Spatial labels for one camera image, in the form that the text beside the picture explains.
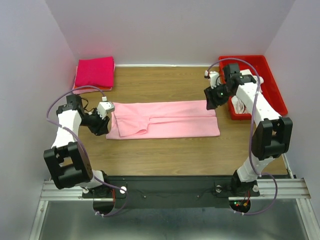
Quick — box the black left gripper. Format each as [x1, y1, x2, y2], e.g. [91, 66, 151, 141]
[80, 107, 110, 136]

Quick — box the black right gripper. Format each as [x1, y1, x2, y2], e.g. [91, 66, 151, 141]
[203, 82, 234, 111]

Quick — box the light pink t-shirt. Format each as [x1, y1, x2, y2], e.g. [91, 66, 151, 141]
[106, 100, 220, 140]

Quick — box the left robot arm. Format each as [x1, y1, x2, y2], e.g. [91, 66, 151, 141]
[43, 94, 115, 197]

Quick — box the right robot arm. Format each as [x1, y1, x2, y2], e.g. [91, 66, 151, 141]
[204, 63, 293, 196]

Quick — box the white crumpled t-shirt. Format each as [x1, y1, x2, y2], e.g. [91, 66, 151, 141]
[231, 68, 258, 115]

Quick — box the folded orange t-shirt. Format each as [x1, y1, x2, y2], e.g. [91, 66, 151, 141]
[73, 85, 113, 92]

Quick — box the red plastic bin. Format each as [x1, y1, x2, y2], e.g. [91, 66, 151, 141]
[218, 55, 288, 116]

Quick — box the folded magenta t-shirt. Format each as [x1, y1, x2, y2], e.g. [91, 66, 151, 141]
[75, 56, 116, 87]

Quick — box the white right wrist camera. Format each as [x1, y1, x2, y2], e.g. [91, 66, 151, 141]
[204, 70, 221, 89]

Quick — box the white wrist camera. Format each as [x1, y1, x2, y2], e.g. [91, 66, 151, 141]
[204, 70, 221, 89]
[96, 101, 115, 119]

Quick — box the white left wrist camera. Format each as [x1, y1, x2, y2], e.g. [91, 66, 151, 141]
[96, 101, 115, 119]

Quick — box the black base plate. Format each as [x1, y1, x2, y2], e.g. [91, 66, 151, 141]
[82, 175, 260, 209]

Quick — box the aluminium frame rail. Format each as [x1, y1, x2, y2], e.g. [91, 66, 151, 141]
[40, 178, 311, 201]

